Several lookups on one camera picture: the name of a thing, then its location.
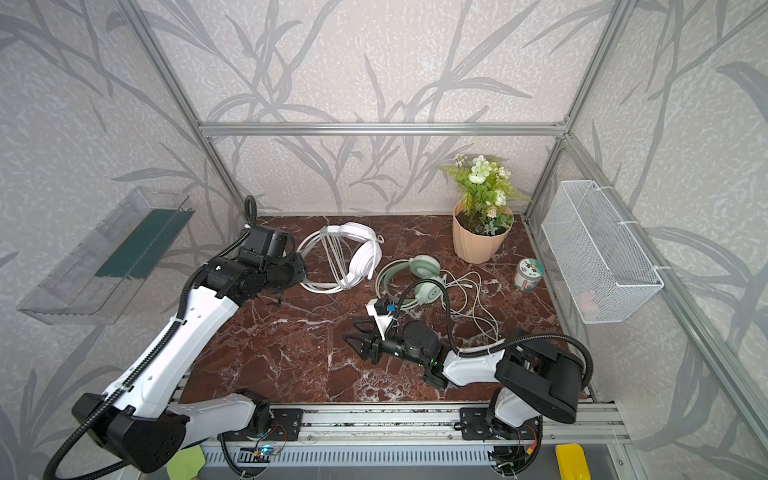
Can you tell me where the mint green over-ear headphones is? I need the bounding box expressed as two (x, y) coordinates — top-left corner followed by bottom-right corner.
(375, 255), (447, 311)

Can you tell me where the white headphone cable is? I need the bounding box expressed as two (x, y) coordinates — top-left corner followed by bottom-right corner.
(320, 230), (361, 289)

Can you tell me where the mint green headphone cable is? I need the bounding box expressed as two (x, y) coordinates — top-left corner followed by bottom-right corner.
(440, 269), (502, 343)

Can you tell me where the white over-ear headphones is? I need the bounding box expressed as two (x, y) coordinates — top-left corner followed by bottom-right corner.
(298, 222), (383, 295)

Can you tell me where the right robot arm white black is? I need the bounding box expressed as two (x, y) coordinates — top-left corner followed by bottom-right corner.
(344, 297), (594, 439)

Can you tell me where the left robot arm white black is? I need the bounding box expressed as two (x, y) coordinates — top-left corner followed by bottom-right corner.
(43, 196), (306, 479)

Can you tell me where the potted plant beige pot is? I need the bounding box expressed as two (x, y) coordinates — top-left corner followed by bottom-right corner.
(439, 154), (529, 264)

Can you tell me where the small green white tin can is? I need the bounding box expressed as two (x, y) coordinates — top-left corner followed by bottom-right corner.
(514, 258), (544, 293)

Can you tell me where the yellow object at front edge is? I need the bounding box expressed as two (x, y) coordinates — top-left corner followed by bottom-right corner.
(555, 444), (592, 480)

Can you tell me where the light green object front left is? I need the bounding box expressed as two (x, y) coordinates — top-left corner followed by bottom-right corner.
(166, 445), (206, 480)

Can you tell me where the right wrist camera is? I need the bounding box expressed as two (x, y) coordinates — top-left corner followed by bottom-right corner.
(366, 297), (396, 340)

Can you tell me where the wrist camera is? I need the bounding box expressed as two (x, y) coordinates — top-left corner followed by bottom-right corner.
(366, 297), (396, 340)
(241, 225), (291, 258)

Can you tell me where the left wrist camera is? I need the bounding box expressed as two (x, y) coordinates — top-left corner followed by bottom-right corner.
(241, 225), (291, 258)

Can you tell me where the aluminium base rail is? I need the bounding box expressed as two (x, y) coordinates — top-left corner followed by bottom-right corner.
(161, 401), (631, 469)

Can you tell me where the clear plastic wall shelf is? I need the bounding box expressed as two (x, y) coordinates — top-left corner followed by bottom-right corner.
(17, 187), (195, 325)

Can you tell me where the white wire mesh basket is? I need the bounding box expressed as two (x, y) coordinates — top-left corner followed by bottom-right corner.
(542, 180), (664, 324)

